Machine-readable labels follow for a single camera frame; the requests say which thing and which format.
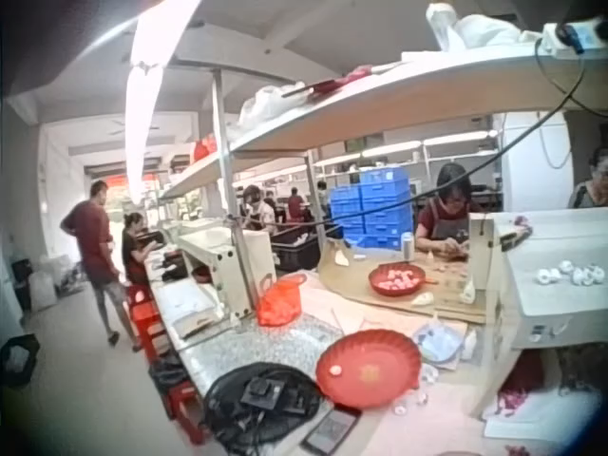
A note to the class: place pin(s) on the black plastic crate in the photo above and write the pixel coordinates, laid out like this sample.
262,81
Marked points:
297,249

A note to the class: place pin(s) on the stack of blue crates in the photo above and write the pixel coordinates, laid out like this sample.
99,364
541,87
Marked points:
375,209

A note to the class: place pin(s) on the orange plastic bag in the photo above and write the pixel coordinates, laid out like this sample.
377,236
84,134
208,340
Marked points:
281,301

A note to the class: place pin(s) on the white machine box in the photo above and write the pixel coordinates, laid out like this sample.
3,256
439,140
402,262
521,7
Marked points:
223,266

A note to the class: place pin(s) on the small silver can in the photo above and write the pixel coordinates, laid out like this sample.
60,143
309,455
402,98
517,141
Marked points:
407,247

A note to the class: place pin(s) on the small red plate with pieces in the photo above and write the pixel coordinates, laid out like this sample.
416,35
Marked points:
398,279

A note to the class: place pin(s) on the brown cardboard sheet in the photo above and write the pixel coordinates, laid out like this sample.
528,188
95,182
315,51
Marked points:
404,290

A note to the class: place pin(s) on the red bag on shelf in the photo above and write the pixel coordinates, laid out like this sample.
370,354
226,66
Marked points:
205,147

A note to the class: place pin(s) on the white plastic bag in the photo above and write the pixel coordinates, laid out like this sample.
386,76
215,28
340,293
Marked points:
475,28
268,104

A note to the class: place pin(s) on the white paper stack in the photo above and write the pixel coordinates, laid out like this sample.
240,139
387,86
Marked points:
190,304

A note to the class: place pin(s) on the overhead white shelf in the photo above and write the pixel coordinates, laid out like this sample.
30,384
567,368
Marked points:
380,100

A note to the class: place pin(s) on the large red plastic plate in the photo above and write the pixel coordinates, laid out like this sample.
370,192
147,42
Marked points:
370,368

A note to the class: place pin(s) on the clear plastic bag with items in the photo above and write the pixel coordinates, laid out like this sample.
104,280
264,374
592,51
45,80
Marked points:
439,342

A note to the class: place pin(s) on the black mesh bag with devices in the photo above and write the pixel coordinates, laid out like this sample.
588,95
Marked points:
261,404

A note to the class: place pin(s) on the red plastic stool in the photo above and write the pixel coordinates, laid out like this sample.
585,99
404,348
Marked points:
145,318
187,408

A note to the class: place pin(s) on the black smartphone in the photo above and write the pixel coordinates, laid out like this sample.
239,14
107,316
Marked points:
330,429

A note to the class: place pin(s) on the long fluorescent light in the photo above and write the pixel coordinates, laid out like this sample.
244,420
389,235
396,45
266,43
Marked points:
147,85

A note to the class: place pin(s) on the white cardboard box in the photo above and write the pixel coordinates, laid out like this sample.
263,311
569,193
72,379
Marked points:
556,275

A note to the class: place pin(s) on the white sacks heap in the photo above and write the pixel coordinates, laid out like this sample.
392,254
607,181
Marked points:
47,280

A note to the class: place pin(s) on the group of small white pieces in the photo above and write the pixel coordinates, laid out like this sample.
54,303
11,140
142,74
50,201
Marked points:
572,274

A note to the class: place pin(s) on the white power strip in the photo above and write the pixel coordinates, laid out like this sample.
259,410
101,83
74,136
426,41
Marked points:
577,33

